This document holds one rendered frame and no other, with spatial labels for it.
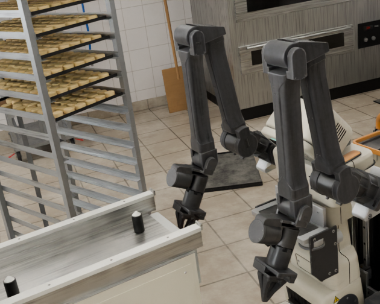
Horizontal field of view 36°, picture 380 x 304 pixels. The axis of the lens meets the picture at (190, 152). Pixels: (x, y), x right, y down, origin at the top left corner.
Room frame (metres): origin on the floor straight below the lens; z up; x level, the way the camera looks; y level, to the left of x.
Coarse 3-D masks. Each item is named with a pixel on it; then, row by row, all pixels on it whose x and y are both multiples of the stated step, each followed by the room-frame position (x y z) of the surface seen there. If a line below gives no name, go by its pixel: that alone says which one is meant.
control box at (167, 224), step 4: (156, 212) 1.64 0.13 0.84; (152, 216) 1.62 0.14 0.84; (156, 216) 1.61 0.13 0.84; (160, 216) 1.61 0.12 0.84; (156, 220) 1.58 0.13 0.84; (160, 220) 1.58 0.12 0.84; (164, 220) 1.58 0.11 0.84; (168, 220) 1.58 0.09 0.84; (164, 224) 1.55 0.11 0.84; (168, 224) 1.55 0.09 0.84; (172, 224) 1.54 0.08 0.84; (168, 228) 1.53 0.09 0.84; (172, 228) 1.52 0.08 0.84; (176, 228) 1.52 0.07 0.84; (172, 232) 1.50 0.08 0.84; (196, 252) 1.43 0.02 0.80; (196, 256) 1.43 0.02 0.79; (196, 260) 1.43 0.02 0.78; (200, 276) 1.43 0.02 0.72; (200, 280) 1.43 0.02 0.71
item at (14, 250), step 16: (144, 192) 1.67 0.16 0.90; (112, 208) 1.59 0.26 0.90; (128, 208) 1.61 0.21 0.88; (144, 208) 1.64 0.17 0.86; (64, 224) 1.52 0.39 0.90; (80, 224) 1.54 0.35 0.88; (96, 224) 1.56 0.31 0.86; (112, 224) 1.58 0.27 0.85; (16, 240) 1.47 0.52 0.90; (32, 240) 1.47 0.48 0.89; (48, 240) 1.49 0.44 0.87; (64, 240) 1.51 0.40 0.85; (0, 256) 1.43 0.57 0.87; (16, 256) 1.45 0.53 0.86
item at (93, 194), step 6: (72, 186) 3.10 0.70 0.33; (78, 186) 3.06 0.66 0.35; (78, 192) 3.04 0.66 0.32; (84, 192) 3.03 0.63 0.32; (90, 192) 2.99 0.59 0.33; (96, 192) 2.96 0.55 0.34; (96, 198) 2.92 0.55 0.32; (102, 198) 2.91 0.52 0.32; (108, 198) 2.89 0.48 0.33; (114, 198) 2.85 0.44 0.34
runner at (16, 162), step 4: (0, 156) 2.76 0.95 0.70; (4, 156) 2.73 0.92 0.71; (4, 160) 2.74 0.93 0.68; (8, 160) 2.71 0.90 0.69; (12, 160) 2.69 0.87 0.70; (16, 160) 2.66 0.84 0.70; (16, 164) 2.66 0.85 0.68; (20, 164) 2.64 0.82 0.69; (24, 164) 2.61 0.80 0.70; (28, 164) 2.59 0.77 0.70; (32, 164) 2.57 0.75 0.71; (28, 168) 2.59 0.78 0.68; (32, 168) 2.57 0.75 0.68; (36, 168) 2.55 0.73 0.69; (40, 168) 2.52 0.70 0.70; (44, 168) 2.50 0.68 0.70; (40, 172) 2.53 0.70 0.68; (44, 172) 2.51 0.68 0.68; (48, 172) 2.48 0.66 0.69; (52, 172) 2.46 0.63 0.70; (56, 172) 2.44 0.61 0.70; (56, 176) 2.44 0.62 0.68; (68, 176) 2.42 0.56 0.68
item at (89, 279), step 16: (192, 224) 1.42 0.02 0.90; (160, 240) 1.35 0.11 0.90; (176, 240) 1.36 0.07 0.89; (192, 240) 1.38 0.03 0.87; (112, 256) 1.31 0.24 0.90; (128, 256) 1.30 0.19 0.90; (144, 256) 1.32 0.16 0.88; (160, 256) 1.34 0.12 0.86; (176, 256) 1.36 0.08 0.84; (80, 272) 1.25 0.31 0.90; (96, 272) 1.25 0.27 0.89; (112, 272) 1.27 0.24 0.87; (128, 272) 1.29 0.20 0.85; (32, 288) 1.21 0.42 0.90; (48, 288) 1.20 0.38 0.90; (64, 288) 1.22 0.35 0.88; (80, 288) 1.23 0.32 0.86; (96, 288) 1.25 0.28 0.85
